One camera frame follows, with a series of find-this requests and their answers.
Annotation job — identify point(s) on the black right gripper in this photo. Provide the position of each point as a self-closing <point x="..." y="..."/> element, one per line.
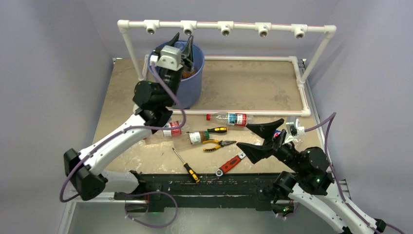
<point x="254" y="151"/>

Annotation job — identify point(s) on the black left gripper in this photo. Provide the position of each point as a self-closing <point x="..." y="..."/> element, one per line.
<point x="186" y="57"/>

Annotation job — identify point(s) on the short orange juice bottle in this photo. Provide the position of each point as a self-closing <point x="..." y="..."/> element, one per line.
<point x="188" y="71"/>

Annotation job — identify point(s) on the red label clear bottle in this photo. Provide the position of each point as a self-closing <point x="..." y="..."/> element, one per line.
<point x="230" y="118"/>

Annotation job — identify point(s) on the red cap crushed bottle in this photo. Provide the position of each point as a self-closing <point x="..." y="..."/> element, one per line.
<point x="172" y="131"/>

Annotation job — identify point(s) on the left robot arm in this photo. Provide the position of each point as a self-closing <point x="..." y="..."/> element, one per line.
<point x="86" y="174"/>

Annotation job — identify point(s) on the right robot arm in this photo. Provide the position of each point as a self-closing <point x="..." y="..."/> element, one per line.
<point x="311" y="182"/>

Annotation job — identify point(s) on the blue plastic bin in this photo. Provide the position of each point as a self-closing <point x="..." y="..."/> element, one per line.
<point x="190" y="88"/>

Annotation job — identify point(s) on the pepsi label bottle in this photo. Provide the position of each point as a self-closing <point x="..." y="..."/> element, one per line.
<point x="276" y="133"/>

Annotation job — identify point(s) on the red adjustable wrench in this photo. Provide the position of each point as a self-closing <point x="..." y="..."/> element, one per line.
<point x="229" y="165"/>

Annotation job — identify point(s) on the white label amber bottle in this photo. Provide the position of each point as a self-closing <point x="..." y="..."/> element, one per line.
<point x="191" y="138"/>

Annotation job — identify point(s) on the yellow black screwdriver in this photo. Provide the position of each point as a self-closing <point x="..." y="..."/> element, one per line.
<point x="189" y="170"/>

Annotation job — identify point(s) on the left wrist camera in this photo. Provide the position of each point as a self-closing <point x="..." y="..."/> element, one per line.
<point x="166" y="57"/>

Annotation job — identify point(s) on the yellow handle pliers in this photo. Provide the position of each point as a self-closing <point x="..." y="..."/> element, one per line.
<point x="219" y="143"/>

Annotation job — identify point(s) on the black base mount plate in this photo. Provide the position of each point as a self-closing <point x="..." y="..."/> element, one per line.
<point x="245" y="190"/>

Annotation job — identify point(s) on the white PVC pipe frame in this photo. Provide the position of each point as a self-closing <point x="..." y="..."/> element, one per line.
<point x="225" y="27"/>

